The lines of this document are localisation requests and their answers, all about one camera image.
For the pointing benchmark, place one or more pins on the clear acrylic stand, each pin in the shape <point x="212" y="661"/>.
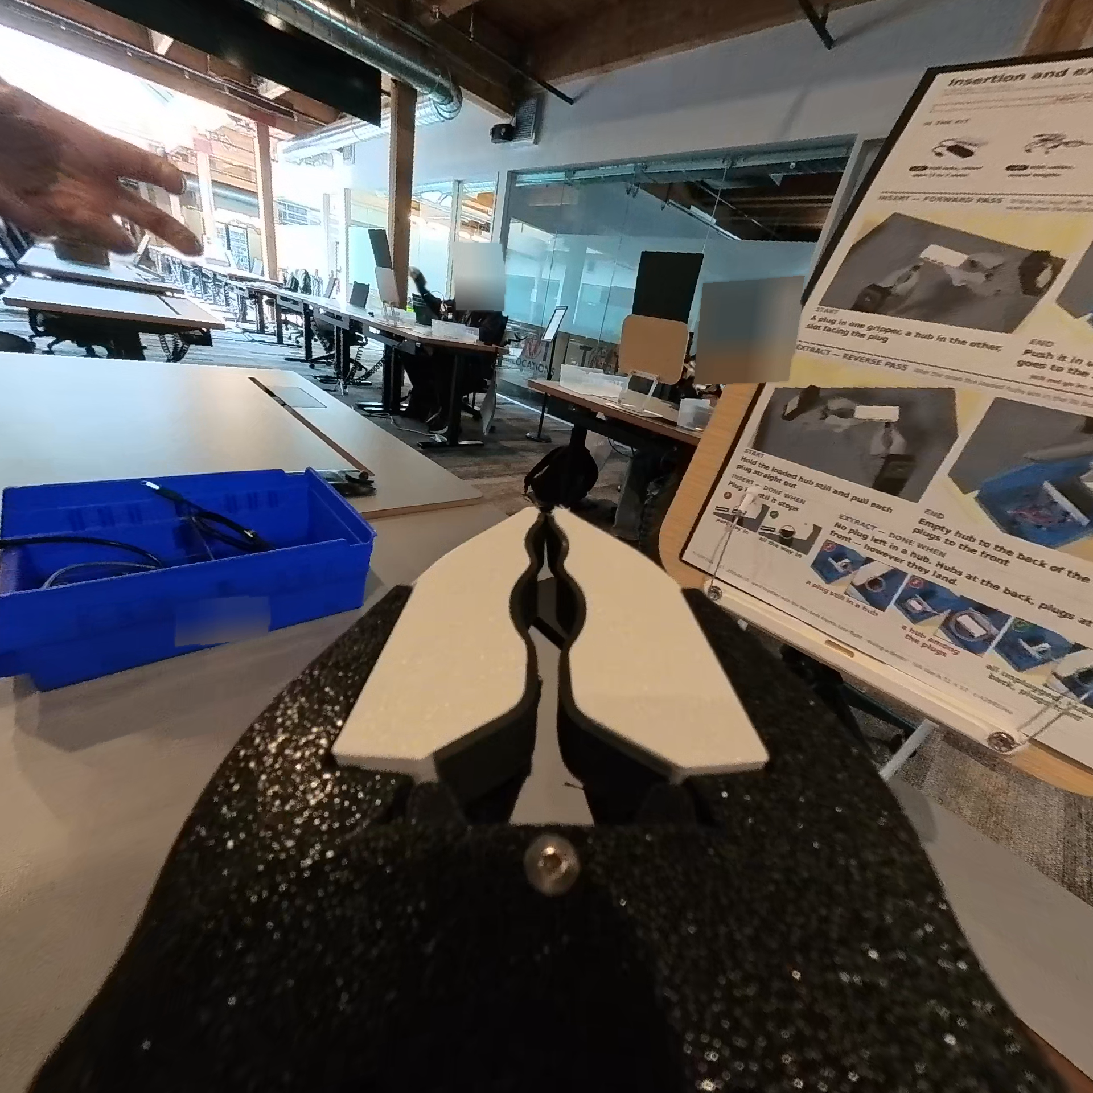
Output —
<point x="644" y="388"/>

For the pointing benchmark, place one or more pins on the tan wooden board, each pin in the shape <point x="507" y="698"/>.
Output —
<point x="653" y="346"/>

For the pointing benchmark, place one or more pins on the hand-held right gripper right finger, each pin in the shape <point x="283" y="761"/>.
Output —
<point x="666" y="674"/>

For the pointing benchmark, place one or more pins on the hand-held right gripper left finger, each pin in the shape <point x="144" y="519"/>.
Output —
<point x="443" y="666"/>

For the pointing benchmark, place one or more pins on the black hanging panel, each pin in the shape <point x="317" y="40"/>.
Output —
<point x="256" y="60"/>

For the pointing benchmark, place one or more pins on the clear plastic container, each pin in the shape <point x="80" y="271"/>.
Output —
<point x="593" y="384"/>
<point x="696" y="414"/>

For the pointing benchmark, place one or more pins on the black wall speaker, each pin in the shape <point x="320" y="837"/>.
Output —
<point x="516" y="120"/>

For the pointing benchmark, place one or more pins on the wooden office desk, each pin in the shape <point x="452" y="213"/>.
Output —
<point x="127" y="275"/>
<point x="110" y="307"/>
<point x="597" y="401"/>

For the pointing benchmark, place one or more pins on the cardboard box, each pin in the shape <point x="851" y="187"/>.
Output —
<point x="80" y="252"/>

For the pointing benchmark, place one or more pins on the printed instruction board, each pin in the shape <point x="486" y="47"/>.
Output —
<point x="939" y="427"/>

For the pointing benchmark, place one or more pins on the black floor sign stand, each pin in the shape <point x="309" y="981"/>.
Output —
<point x="557" y="320"/>

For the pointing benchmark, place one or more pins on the black flat device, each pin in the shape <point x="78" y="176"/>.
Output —
<point x="350" y="478"/>

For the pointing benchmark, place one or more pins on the wooden column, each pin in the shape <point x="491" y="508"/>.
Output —
<point x="400" y="197"/>

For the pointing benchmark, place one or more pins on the long office desk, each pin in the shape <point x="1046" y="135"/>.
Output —
<point x="376" y="320"/>

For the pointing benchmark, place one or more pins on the black flat panel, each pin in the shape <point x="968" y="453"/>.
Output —
<point x="670" y="286"/>

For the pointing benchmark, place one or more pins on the black backpack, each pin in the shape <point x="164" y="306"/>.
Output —
<point x="563" y="478"/>

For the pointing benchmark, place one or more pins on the metal ceiling duct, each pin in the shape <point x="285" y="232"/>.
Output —
<point x="367" y="43"/>

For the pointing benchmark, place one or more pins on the blue plastic bin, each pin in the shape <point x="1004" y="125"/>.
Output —
<point x="84" y="606"/>

